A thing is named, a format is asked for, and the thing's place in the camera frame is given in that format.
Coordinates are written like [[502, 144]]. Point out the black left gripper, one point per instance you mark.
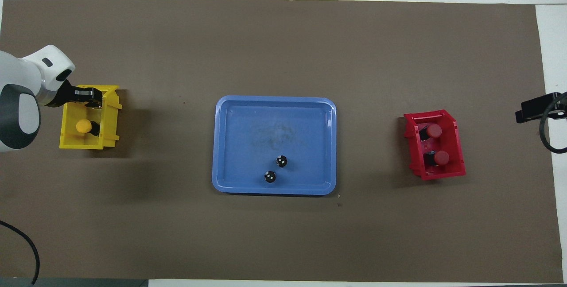
[[68, 96]]

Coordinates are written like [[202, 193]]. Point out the yellow push button switch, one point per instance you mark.
[[83, 126]]

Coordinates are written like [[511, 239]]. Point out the red push button switch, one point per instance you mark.
[[441, 158], [434, 130]]

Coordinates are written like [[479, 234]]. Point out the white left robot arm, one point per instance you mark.
[[26, 79]]

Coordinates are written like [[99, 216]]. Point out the yellow plastic storage bin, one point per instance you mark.
[[73, 138]]

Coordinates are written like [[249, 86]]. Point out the red plastic storage bin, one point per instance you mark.
[[454, 145]]

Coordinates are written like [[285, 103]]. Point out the blue plastic tray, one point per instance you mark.
[[248, 145]]

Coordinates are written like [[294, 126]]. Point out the small black cylinder part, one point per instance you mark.
[[281, 161], [270, 177]]

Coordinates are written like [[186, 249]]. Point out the brown paper table mat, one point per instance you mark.
[[283, 48]]

